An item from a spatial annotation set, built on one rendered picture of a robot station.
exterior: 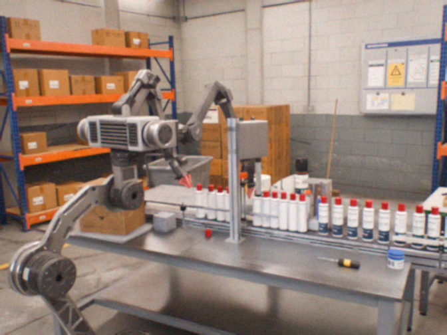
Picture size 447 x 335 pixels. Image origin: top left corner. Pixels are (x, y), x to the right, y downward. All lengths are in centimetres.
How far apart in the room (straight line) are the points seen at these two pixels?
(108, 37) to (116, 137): 441
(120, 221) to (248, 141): 85
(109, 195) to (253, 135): 79
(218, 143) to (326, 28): 244
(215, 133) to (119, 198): 415
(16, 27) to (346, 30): 444
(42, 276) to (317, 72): 577
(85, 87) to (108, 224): 384
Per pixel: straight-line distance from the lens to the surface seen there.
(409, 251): 224
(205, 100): 225
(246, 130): 222
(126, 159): 212
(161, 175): 492
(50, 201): 594
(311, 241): 233
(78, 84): 612
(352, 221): 226
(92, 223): 259
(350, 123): 685
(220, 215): 254
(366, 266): 213
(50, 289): 198
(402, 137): 664
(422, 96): 642
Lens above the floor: 165
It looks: 10 degrees down
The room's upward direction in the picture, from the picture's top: 2 degrees counter-clockwise
